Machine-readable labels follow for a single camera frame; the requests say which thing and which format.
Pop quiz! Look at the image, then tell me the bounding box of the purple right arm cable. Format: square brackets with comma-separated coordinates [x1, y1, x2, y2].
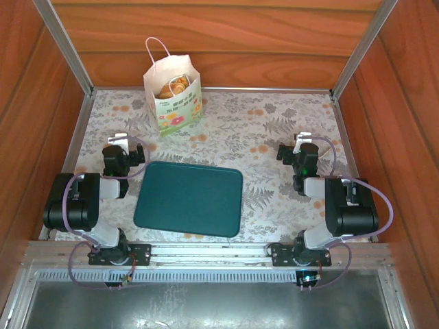
[310, 136, 394, 292]

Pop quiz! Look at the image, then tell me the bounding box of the teal plastic tray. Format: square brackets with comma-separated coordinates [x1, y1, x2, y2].
[132, 160, 244, 238]

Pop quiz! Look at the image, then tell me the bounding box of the aluminium frame bar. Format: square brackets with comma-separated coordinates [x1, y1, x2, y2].
[377, 269, 416, 329]
[0, 269, 40, 329]

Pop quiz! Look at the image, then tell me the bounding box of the white slotted cable duct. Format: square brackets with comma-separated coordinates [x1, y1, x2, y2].
[36, 269, 299, 284]

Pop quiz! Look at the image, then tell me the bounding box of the wide aluminium mounting rail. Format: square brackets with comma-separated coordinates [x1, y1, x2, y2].
[22, 241, 394, 269]

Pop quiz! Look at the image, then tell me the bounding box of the floral tablecloth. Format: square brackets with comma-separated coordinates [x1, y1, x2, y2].
[73, 89, 373, 243]

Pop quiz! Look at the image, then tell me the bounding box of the shiny metal sheet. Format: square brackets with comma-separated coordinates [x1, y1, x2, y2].
[22, 280, 395, 329]

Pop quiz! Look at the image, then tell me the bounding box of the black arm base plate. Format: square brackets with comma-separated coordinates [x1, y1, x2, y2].
[88, 243, 152, 267]
[270, 243, 333, 268]

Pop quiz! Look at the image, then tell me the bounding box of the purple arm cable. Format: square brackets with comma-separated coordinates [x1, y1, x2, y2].
[63, 135, 152, 292]
[310, 136, 394, 292]

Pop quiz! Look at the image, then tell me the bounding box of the white green printed paper bag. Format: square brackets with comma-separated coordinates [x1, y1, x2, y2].
[143, 36, 204, 138]

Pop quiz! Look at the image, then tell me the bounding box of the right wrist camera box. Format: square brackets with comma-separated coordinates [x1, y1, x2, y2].
[294, 132, 313, 154]

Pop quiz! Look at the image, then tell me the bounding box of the aluminium frame post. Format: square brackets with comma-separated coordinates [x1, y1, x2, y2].
[33, 0, 95, 99]
[331, 0, 401, 100]

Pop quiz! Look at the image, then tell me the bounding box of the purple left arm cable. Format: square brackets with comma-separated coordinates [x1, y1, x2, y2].
[63, 135, 152, 292]

